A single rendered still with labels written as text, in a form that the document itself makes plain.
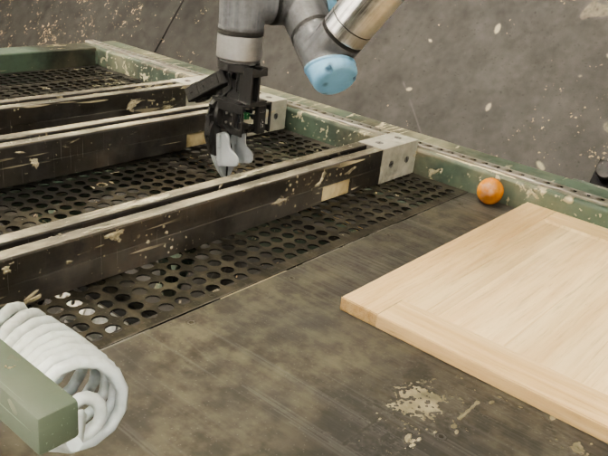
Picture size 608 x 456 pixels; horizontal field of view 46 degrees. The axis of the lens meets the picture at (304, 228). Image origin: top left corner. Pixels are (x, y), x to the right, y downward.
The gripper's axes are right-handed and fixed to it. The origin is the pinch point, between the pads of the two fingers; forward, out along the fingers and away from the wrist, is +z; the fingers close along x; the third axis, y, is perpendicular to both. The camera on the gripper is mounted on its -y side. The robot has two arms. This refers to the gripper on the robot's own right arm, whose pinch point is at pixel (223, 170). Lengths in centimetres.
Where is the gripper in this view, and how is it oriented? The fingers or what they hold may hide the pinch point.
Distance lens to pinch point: 130.0
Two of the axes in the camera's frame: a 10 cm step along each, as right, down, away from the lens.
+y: 7.5, 3.4, -5.6
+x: 6.5, -2.4, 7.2
